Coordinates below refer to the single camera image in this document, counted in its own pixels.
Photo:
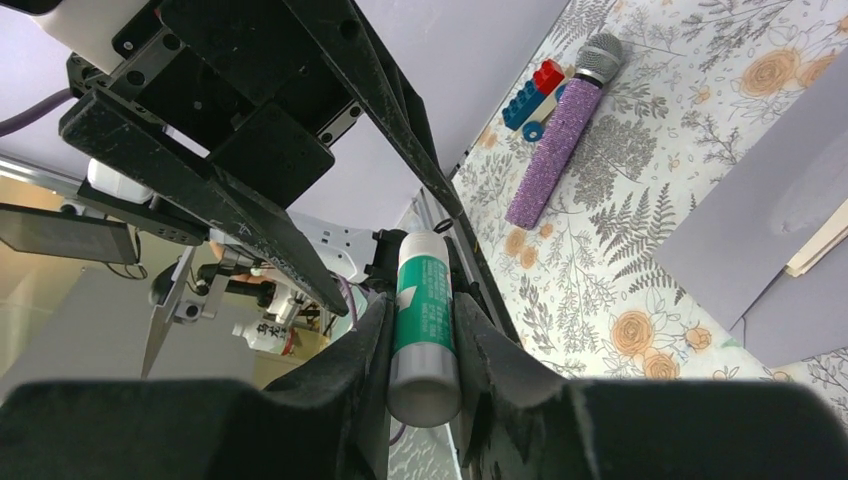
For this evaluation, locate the purple glitter microphone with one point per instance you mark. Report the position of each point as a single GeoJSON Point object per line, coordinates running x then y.
{"type": "Point", "coordinates": [597, 63]}

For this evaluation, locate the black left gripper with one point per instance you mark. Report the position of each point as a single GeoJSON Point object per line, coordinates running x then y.
{"type": "Point", "coordinates": [232, 99]}

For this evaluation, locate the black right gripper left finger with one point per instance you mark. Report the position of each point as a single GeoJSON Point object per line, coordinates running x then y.
{"type": "Point", "coordinates": [326, 419]}

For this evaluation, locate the black tablet screen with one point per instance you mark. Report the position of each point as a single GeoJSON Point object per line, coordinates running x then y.
{"type": "Point", "coordinates": [52, 233]}

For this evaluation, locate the floral patterned table mat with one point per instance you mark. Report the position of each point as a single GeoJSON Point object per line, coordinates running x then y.
{"type": "Point", "coordinates": [702, 81]}

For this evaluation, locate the green white glue stick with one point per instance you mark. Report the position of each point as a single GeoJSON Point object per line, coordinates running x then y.
{"type": "Point", "coordinates": [424, 383]}

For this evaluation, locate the plastic bottle with liquid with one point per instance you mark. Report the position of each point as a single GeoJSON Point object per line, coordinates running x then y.
{"type": "Point", "coordinates": [266, 336]}

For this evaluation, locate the blue red toy car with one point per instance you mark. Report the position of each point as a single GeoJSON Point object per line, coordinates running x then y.
{"type": "Point", "coordinates": [529, 108]}

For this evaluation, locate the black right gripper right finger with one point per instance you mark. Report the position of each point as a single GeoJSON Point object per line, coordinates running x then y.
{"type": "Point", "coordinates": [521, 420]}

